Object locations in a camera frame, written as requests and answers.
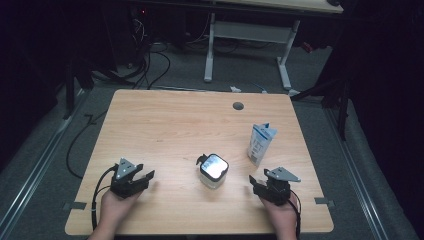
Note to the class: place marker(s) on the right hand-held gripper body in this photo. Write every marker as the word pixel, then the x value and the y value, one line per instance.
pixel 278 190

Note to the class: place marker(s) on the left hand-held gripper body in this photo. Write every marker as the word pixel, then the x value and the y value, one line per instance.
pixel 122 185

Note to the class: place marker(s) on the white and blue pouch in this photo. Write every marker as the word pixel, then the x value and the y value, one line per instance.
pixel 260 143

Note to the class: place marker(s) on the glass jar with black lid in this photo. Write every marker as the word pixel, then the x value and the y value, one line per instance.
pixel 213 170

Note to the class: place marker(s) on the person's left hand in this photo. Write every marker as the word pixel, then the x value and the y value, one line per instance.
pixel 113 208

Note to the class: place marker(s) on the person's right hand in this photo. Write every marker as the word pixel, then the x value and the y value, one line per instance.
pixel 283 216

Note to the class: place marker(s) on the grey tape piece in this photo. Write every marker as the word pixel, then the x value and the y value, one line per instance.
pixel 76 206
pixel 324 201

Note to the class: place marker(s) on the small white plug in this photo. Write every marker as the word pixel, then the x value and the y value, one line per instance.
pixel 235 89

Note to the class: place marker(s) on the black metal stand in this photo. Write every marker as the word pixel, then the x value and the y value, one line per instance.
pixel 69 96

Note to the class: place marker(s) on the black tripod stand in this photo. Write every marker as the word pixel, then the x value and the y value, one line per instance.
pixel 342 113

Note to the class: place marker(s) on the dark computer case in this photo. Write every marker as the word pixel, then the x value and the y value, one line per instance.
pixel 123 40

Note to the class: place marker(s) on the small red object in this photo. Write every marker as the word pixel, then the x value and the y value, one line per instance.
pixel 307 47

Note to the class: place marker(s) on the white-framed desk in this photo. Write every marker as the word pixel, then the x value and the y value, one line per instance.
pixel 248 32

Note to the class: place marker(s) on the metal floor rail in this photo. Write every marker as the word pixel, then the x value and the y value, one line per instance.
pixel 33 173
pixel 360 186

